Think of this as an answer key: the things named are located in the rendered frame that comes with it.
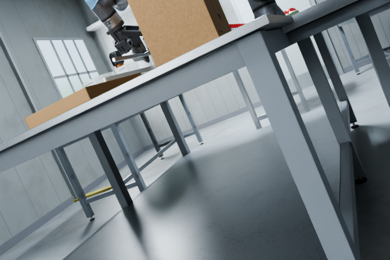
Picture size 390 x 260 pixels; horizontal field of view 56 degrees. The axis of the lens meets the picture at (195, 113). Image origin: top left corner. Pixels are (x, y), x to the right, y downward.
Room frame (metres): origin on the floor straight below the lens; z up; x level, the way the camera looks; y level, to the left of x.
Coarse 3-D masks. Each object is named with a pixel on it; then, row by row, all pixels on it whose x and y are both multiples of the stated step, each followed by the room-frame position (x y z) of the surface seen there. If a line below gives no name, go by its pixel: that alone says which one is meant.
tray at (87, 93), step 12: (96, 84) 1.04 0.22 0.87; (108, 84) 1.08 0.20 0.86; (120, 84) 1.14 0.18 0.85; (72, 96) 1.02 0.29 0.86; (84, 96) 1.00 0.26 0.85; (96, 96) 1.02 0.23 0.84; (48, 108) 1.06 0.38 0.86; (60, 108) 1.04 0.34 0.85; (72, 108) 1.03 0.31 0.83; (36, 120) 1.09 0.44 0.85
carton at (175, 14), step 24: (144, 0) 1.23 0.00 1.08; (168, 0) 1.21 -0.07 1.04; (192, 0) 1.18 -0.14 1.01; (216, 0) 1.41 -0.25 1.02; (144, 24) 1.24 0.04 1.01; (168, 24) 1.22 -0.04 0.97; (192, 24) 1.19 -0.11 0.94; (216, 24) 1.21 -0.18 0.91; (168, 48) 1.23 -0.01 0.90; (192, 48) 1.20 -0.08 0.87
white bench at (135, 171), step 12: (180, 96) 4.72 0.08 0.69; (144, 120) 4.93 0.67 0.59; (192, 120) 4.71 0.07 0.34; (120, 132) 3.07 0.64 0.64; (192, 132) 4.75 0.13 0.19; (120, 144) 3.05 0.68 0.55; (156, 144) 4.92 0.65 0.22; (168, 144) 4.56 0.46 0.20; (60, 156) 3.26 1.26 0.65; (132, 156) 3.09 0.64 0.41; (156, 156) 4.14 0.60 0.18; (72, 168) 3.29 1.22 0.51; (132, 168) 3.05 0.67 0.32; (72, 180) 3.26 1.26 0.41; (108, 192) 3.17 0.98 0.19; (84, 204) 3.25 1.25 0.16
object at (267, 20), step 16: (272, 16) 0.80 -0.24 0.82; (288, 16) 1.05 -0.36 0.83; (240, 32) 0.77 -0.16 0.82; (208, 48) 0.81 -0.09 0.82; (176, 64) 0.84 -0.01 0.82; (144, 80) 0.88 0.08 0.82; (112, 96) 0.93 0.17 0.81; (80, 112) 0.98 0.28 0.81; (32, 128) 1.06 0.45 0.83; (48, 128) 1.05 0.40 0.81; (0, 144) 1.12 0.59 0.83; (16, 144) 1.14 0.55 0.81
